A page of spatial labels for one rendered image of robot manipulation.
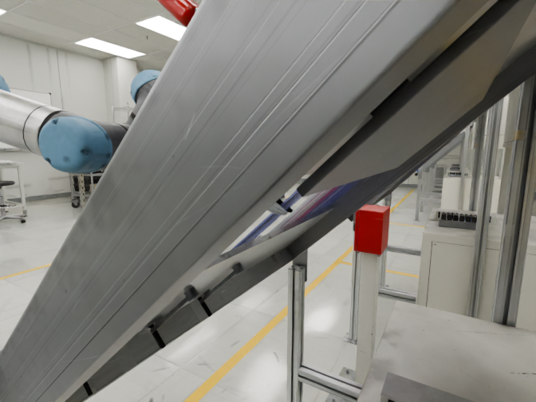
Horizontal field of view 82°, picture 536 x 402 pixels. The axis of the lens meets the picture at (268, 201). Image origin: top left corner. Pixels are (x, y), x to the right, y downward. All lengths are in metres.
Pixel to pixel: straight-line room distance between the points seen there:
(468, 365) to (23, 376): 0.63
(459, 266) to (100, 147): 1.46
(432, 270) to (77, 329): 1.52
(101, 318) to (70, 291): 0.03
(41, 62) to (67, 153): 7.40
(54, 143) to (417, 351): 0.68
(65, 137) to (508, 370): 0.77
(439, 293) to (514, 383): 1.00
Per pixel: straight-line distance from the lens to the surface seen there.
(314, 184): 0.16
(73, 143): 0.48
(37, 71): 7.80
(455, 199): 4.83
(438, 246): 1.59
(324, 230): 0.84
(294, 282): 0.96
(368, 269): 1.23
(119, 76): 8.03
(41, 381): 0.29
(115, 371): 0.52
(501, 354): 0.76
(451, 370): 0.67
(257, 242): 0.49
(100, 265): 0.18
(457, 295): 1.66
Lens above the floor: 0.99
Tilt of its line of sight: 9 degrees down
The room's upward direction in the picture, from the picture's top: straight up
